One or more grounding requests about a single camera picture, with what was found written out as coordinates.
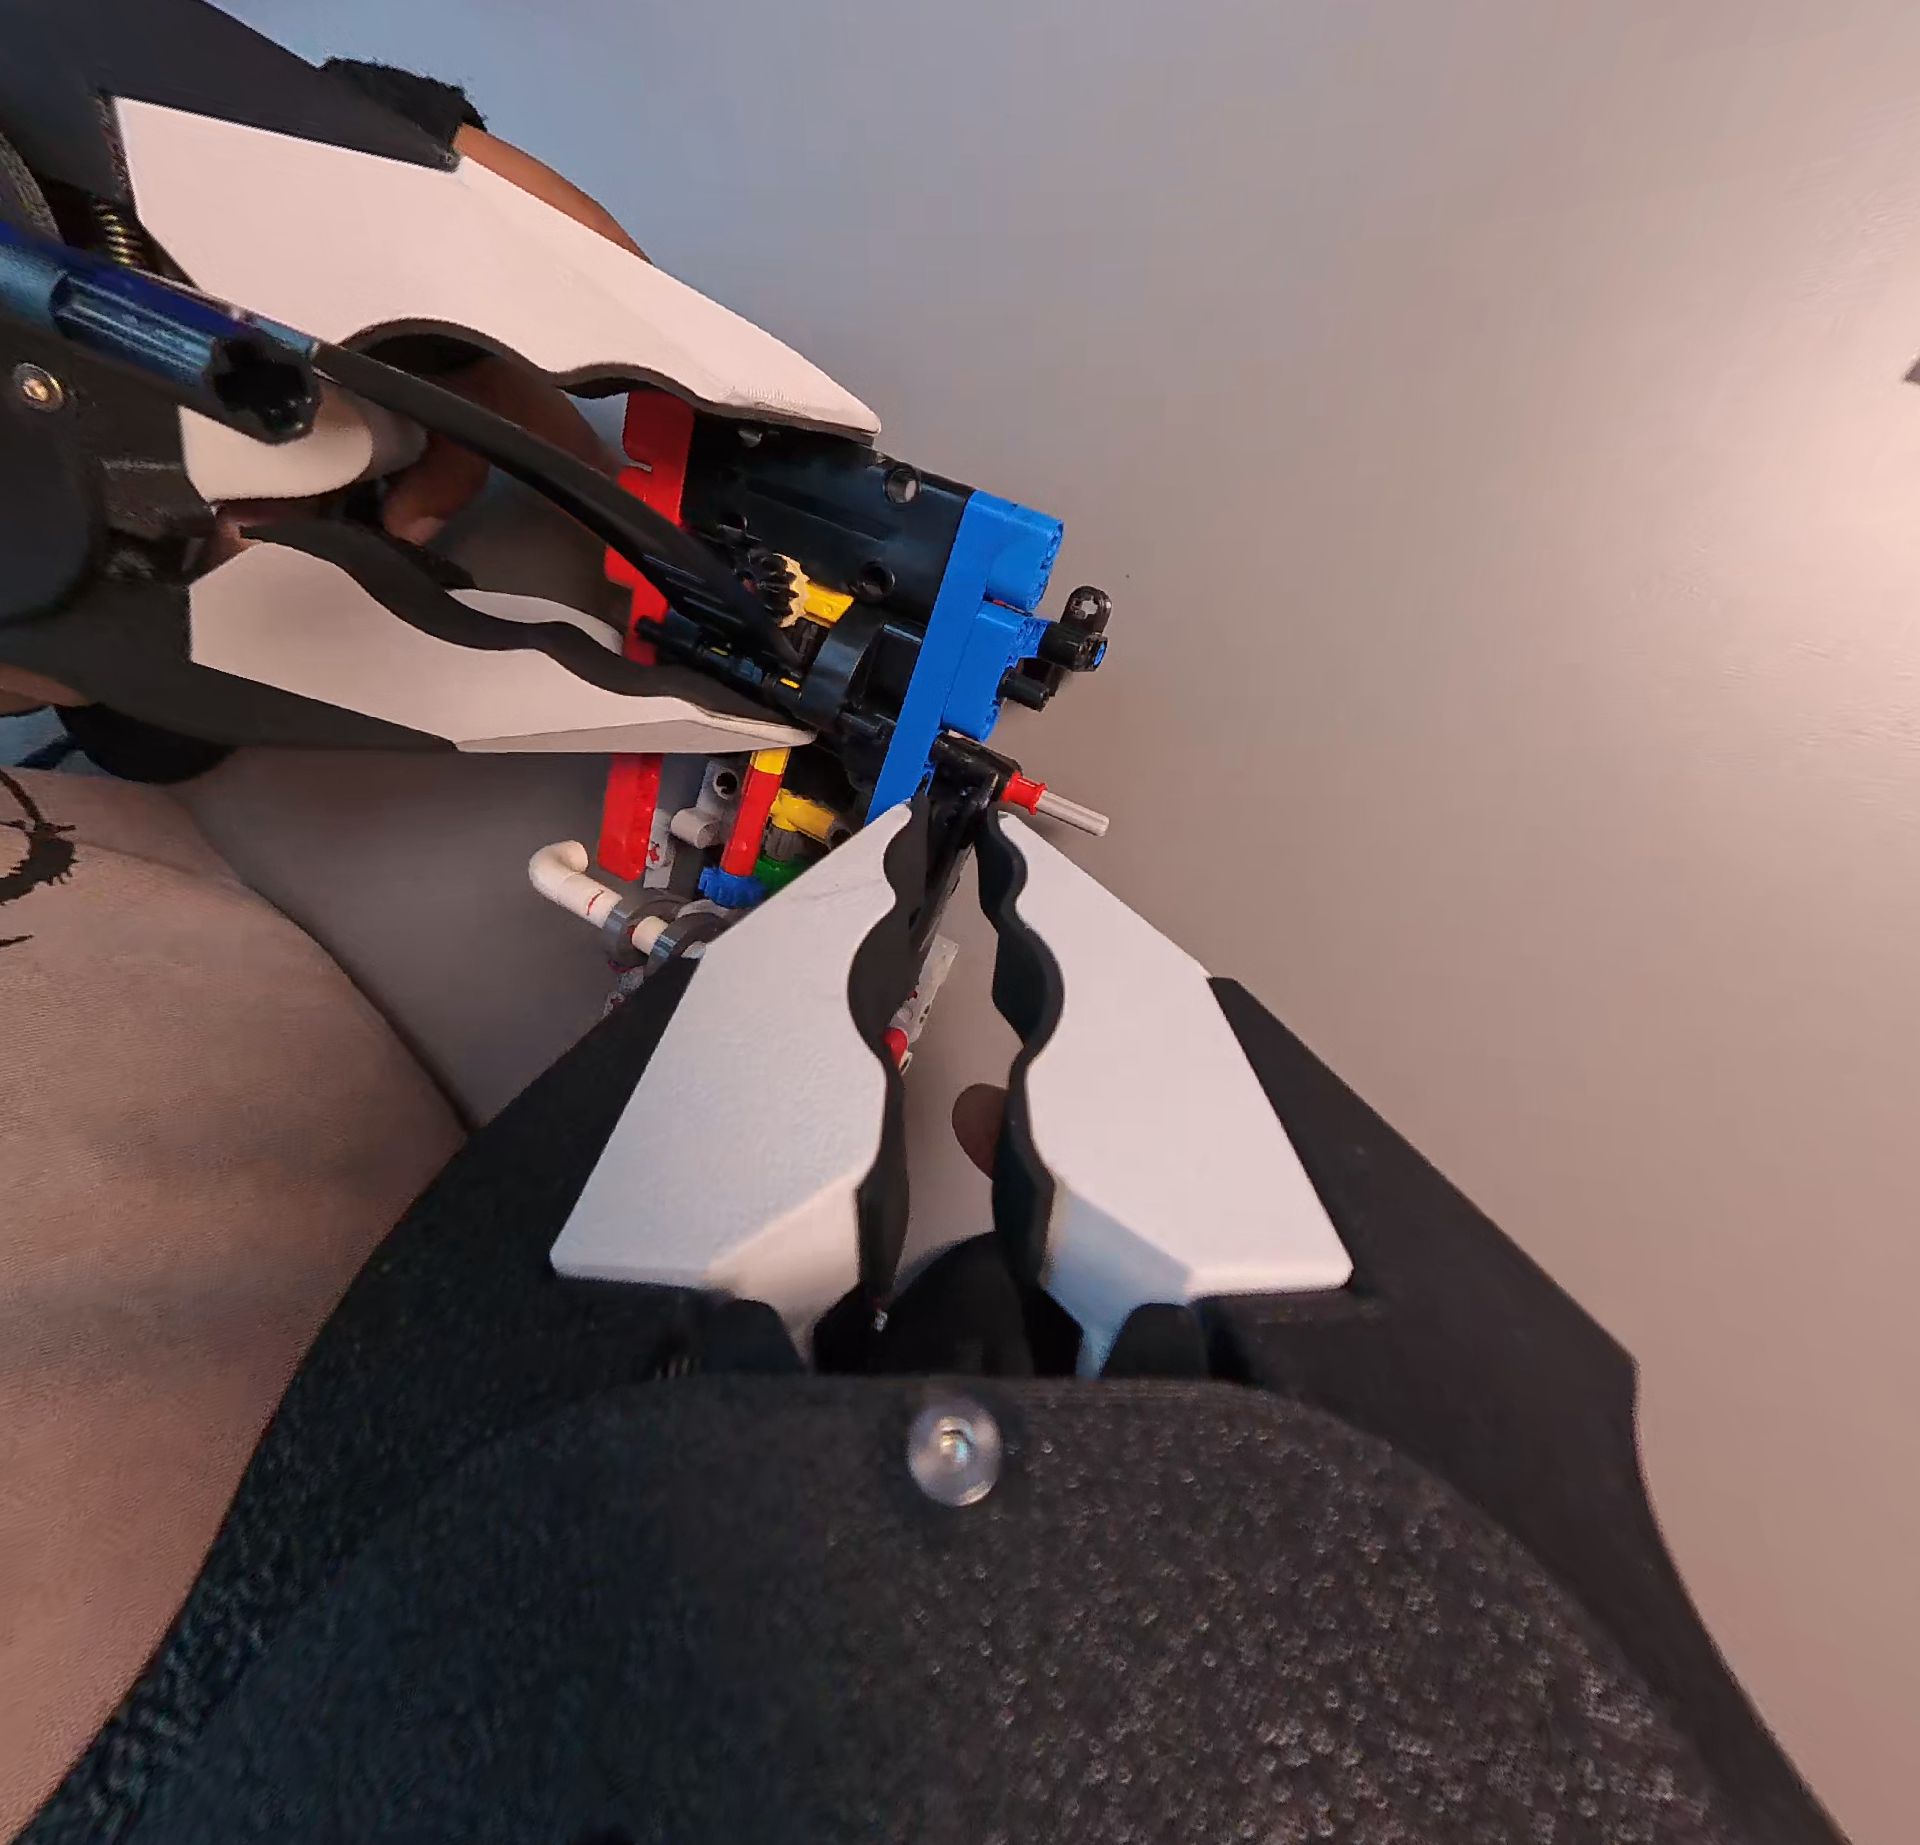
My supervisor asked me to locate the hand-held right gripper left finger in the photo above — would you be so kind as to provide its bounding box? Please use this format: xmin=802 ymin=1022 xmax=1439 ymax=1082
xmin=552 ymin=802 xmax=918 ymax=1349

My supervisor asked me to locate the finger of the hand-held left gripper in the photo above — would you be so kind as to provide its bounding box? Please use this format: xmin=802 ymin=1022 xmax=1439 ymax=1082
xmin=110 ymin=89 xmax=880 ymax=506
xmin=182 ymin=522 xmax=823 ymax=749

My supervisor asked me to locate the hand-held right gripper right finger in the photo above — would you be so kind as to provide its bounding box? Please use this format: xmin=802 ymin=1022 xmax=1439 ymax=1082
xmin=982 ymin=815 xmax=1358 ymax=1371

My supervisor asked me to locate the lego car chassis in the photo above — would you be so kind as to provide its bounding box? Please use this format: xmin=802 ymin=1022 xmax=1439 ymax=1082
xmin=528 ymin=383 xmax=1113 ymax=1073

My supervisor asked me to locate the person's left hand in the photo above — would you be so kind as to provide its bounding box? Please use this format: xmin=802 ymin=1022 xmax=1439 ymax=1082
xmin=363 ymin=127 xmax=647 ymax=553

